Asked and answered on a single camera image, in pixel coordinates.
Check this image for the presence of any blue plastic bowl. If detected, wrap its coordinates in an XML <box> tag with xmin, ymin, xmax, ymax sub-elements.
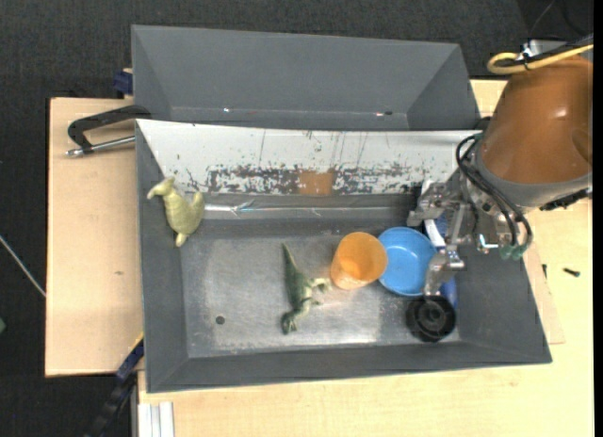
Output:
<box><xmin>376</xmin><ymin>226</ymin><xmax>440</xmax><ymax>298</ymax></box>

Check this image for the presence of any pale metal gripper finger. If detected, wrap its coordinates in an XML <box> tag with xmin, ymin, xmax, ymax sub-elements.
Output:
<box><xmin>422</xmin><ymin>246</ymin><xmax>466</xmax><ymax>298</ymax></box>
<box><xmin>406</xmin><ymin>181</ymin><xmax>454</xmax><ymax>228</ymax></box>

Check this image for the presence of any dark green toy dinosaur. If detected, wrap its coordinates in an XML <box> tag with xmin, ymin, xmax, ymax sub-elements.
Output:
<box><xmin>280</xmin><ymin>242</ymin><xmax>334</xmax><ymax>335</ymax></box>

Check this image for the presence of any black round ribbed cap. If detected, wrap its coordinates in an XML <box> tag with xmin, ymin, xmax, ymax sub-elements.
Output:
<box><xmin>405</xmin><ymin>296</ymin><xmax>458</xmax><ymax>344</ymax></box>

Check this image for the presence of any grey metal bin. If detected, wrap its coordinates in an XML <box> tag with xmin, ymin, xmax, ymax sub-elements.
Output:
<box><xmin>130</xmin><ymin>24</ymin><xmax>554</xmax><ymax>395</ymax></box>

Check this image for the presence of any orange plastic cup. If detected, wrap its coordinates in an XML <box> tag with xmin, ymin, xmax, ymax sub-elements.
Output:
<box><xmin>329</xmin><ymin>231</ymin><xmax>389</xmax><ymax>292</ymax></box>

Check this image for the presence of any pale green toy dinosaur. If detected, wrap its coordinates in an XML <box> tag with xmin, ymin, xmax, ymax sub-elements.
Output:
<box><xmin>146</xmin><ymin>175</ymin><xmax>206</xmax><ymax>249</ymax></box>

